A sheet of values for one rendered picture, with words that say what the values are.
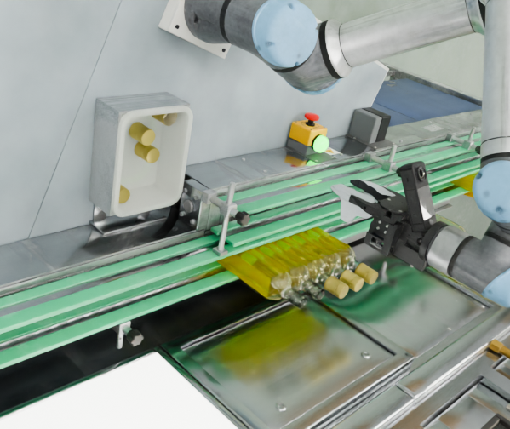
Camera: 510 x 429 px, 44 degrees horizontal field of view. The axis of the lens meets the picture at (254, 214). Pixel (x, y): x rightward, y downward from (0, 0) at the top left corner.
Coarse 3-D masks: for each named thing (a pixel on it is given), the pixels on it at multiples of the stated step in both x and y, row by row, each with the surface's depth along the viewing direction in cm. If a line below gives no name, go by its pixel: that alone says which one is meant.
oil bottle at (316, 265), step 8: (280, 240) 148; (288, 240) 149; (280, 248) 146; (288, 248) 146; (296, 248) 147; (304, 248) 147; (296, 256) 143; (304, 256) 144; (312, 256) 144; (312, 264) 141; (320, 264) 142; (312, 272) 141; (320, 272) 142; (312, 280) 142
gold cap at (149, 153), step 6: (138, 144) 129; (138, 150) 129; (144, 150) 128; (150, 150) 128; (156, 150) 128; (138, 156) 131; (144, 156) 128; (150, 156) 128; (156, 156) 129; (150, 162) 129
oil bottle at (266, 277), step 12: (252, 252) 141; (228, 264) 142; (240, 264) 139; (252, 264) 137; (264, 264) 138; (276, 264) 138; (240, 276) 140; (252, 276) 137; (264, 276) 134; (276, 276) 134; (288, 276) 135; (264, 288) 135; (276, 288) 133
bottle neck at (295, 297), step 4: (288, 288) 134; (292, 288) 134; (284, 292) 133; (288, 292) 133; (292, 292) 133; (296, 292) 133; (284, 296) 133; (288, 296) 133; (292, 296) 132; (296, 296) 132; (300, 296) 131; (304, 296) 132; (288, 300) 134; (292, 300) 132; (296, 300) 131; (300, 300) 131; (304, 300) 133; (292, 304) 133; (296, 304) 131; (300, 304) 131; (304, 304) 133; (300, 308) 132
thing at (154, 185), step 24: (120, 120) 116; (144, 120) 129; (120, 144) 118; (168, 144) 133; (120, 168) 120; (144, 168) 134; (168, 168) 135; (144, 192) 135; (168, 192) 136; (120, 216) 126
